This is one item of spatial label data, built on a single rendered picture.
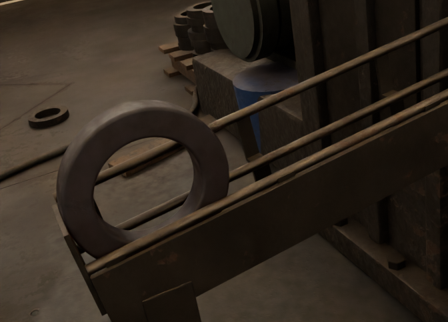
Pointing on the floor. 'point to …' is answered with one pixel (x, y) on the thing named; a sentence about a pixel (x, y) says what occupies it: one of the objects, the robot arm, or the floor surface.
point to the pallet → (193, 40)
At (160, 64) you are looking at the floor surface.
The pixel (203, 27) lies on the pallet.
